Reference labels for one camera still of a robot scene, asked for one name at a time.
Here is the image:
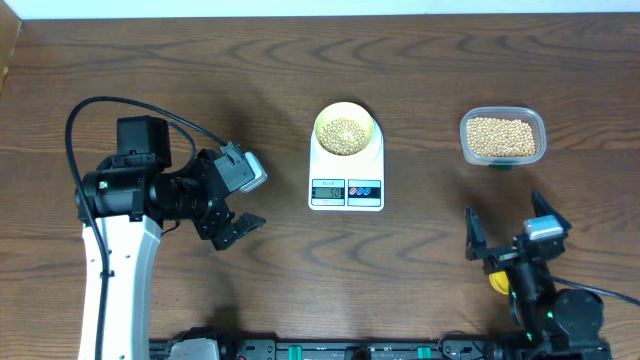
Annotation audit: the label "left black cable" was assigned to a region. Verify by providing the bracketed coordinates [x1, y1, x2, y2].
[64, 96, 229, 360]

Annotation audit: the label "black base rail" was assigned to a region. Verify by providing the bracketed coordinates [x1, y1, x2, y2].
[149, 338, 614, 360]

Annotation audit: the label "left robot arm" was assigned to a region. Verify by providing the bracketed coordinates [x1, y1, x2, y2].
[78, 147, 267, 359]

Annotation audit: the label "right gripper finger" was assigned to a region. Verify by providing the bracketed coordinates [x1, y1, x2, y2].
[531, 190, 572, 230]
[465, 207, 487, 261]

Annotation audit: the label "yellow measuring scoop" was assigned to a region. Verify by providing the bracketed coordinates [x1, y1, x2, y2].
[488, 271, 510, 295]

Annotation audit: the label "clear plastic container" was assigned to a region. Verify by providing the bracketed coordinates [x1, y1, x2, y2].
[460, 106, 547, 167]

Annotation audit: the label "soybeans pile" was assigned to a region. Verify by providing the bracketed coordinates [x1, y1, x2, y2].
[466, 117, 536, 157]

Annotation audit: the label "cardboard panel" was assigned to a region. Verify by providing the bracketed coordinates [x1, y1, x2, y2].
[0, 0, 22, 89]

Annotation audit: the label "white digital kitchen scale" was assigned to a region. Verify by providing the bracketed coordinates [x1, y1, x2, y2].
[308, 121, 385, 212]

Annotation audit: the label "soybeans in bowl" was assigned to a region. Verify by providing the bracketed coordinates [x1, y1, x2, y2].
[319, 118, 369, 156]

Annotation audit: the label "right black cable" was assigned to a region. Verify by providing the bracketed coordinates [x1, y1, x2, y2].
[547, 274, 640, 307]

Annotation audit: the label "black cable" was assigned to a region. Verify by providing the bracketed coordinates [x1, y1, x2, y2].
[547, 274, 640, 307]
[64, 96, 229, 360]

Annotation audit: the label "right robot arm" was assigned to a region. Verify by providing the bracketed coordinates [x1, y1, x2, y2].
[465, 191, 612, 360]

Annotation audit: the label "pale yellow bowl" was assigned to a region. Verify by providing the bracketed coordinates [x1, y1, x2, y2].
[314, 102, 374, 152]

